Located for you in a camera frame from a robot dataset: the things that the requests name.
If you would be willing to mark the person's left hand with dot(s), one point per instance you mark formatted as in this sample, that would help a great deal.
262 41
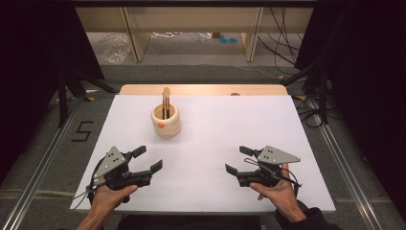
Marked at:
103 199

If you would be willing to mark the clear plastic bag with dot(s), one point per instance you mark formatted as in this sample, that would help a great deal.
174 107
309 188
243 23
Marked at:
116 51

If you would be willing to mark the small makeup brush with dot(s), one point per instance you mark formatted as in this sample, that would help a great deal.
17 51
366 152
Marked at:
163 110

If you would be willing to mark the yellow tape piece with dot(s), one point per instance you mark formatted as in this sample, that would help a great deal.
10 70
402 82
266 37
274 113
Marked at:
300 97
90 99
281 77

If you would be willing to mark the cream ribbed cup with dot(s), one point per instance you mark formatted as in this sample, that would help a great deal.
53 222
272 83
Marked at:
170 128

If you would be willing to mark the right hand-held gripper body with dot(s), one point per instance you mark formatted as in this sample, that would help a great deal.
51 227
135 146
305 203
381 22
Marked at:
274 155

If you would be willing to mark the black tripod stand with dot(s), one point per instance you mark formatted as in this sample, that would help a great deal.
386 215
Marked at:
63 96
323 96

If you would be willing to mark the person's dark clothing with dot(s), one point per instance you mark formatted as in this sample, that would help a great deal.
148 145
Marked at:
191 223

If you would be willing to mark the blue round disc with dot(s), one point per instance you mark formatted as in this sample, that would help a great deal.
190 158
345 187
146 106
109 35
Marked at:
233 40
223 40

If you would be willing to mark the black curtain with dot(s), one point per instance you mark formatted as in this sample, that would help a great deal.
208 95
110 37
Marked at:
367 80
32 64

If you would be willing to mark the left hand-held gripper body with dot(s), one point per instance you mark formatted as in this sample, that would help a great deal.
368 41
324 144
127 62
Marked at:
110 159

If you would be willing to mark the wooden table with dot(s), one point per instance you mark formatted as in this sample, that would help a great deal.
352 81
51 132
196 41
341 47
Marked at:
207 89

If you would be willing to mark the light wooden shelf unit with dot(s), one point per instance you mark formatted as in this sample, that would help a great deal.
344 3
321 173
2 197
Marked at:
137 35

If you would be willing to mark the metal floor rail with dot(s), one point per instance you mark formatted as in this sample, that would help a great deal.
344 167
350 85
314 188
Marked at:
348 172
35 182

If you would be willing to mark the large makeup brush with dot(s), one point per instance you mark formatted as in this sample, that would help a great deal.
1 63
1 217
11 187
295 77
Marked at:
167 92

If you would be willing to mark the white board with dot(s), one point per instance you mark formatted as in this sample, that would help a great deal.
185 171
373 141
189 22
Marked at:
207 182

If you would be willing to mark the person's right hand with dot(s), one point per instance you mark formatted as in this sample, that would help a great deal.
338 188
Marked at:
281 196

